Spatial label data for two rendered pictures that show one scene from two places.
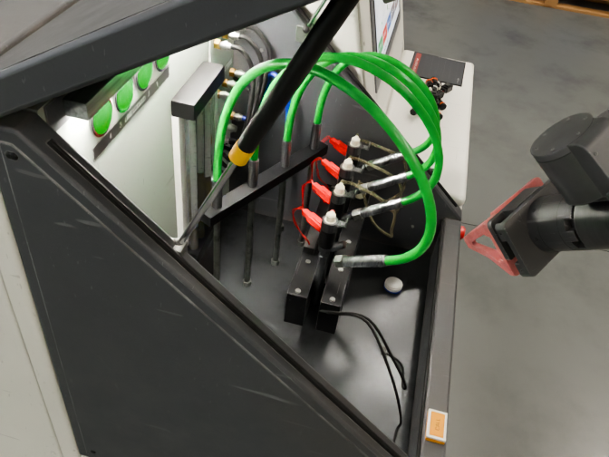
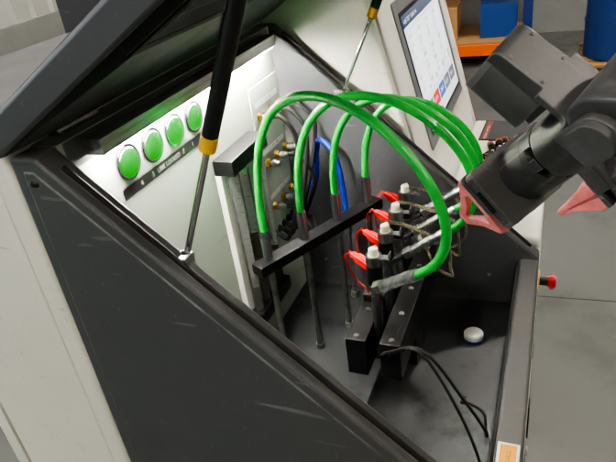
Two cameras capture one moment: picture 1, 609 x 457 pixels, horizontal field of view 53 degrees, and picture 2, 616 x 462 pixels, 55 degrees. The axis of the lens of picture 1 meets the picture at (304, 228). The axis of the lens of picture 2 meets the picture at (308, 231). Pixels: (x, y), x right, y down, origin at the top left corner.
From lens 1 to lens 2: 0.23 m
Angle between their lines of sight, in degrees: 18
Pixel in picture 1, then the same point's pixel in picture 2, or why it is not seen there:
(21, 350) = (81, 392)
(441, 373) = (515, 406)
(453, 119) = not seen: hidden behind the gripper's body
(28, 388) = (94, 437)
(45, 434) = not seen: outside the picture
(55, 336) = (103, 371)
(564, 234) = (528, 166)
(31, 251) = (66, 280)
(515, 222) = (484, 170)
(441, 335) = (515, 369)
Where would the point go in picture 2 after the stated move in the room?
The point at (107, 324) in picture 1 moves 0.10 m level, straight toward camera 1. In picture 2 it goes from (139, 347) to (138, 401)
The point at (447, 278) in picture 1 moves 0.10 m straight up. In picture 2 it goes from (522, 314) to (524, 269)
